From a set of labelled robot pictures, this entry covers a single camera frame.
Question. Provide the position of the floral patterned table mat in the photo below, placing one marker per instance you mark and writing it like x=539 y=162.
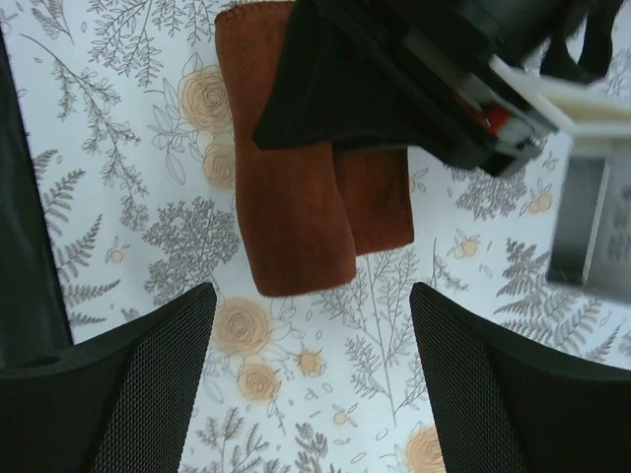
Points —
x=130 y=130

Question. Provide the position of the brown towel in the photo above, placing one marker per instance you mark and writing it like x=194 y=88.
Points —
x=304 y=214

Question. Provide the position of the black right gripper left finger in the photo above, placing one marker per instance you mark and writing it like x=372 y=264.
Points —
x=119 y=402

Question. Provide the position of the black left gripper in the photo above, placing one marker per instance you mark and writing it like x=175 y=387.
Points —
x=365 y=75

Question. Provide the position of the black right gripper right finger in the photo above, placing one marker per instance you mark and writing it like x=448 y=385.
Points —
x=504 y=403

